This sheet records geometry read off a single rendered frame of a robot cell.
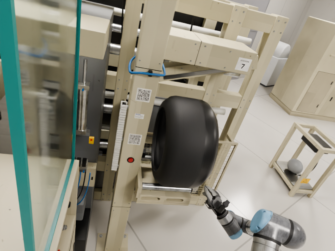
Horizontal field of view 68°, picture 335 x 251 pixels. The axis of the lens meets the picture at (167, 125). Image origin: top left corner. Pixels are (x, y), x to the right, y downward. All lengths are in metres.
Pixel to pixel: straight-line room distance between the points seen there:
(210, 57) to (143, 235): 1.71
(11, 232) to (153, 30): 0.95
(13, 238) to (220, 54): 1.34
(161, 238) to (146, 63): 1.75
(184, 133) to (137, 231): 1.43
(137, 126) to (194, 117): 0.32
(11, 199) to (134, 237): 1.58
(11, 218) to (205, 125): 0.95
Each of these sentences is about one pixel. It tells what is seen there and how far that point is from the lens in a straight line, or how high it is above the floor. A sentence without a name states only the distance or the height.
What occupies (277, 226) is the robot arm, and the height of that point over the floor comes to 1.27.
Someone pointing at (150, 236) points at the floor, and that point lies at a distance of 2.52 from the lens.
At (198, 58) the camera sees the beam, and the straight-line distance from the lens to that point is 1.55.
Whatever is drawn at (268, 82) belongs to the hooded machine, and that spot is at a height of 0.16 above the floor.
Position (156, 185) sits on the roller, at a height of 0.92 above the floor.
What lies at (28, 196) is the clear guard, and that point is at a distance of 0.55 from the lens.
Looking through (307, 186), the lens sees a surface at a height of 0.13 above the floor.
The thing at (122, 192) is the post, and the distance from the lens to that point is 1.75.
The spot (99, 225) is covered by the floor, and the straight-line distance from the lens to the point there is 2.52.
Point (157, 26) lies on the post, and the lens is 1.20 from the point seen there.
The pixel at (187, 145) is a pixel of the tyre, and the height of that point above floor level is 1.33.
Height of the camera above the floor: 2.07
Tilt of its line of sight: 31 degrees down
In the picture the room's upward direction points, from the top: 15 degrees clockwise
